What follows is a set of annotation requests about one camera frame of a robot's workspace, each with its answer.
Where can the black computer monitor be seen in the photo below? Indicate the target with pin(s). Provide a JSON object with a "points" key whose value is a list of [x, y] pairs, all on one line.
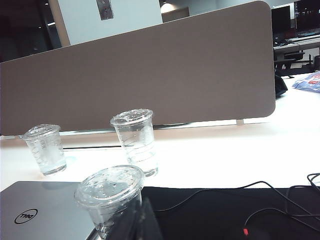
{"points": [[281, 22]]}

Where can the blue plastic packet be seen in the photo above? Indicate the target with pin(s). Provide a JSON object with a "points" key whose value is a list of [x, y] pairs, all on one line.
{"points": [[308, 83]]}

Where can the tall clear plastic cup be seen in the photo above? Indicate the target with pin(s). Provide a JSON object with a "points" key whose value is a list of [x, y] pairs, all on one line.
{"points": [[137, 142]]}

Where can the small clear plastic cup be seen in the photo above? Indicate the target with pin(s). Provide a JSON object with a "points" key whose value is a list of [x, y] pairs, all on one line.
{"points": [[110, 190]]}

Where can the silver Dell laptop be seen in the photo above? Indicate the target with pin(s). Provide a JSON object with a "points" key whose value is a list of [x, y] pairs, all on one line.
{"points": [[45, 207]]}

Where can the black mouse pad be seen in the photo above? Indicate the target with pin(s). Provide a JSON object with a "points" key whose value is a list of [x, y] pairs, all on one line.
{"points": [[212, 220]]}

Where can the wide brown desk divider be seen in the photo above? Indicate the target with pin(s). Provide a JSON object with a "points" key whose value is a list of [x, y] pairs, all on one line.
{"points": [[150, 75]]}

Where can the short clear plastic cup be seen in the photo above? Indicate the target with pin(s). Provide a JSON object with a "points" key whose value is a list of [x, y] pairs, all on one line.
{"points": [[47, 150]]}

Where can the metal wall plate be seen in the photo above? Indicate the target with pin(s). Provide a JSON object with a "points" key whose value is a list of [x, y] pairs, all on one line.
{"points": [[105, 10]]}

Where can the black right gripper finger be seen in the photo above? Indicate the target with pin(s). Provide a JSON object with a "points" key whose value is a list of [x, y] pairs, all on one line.
{"points": [[150, 225]]}

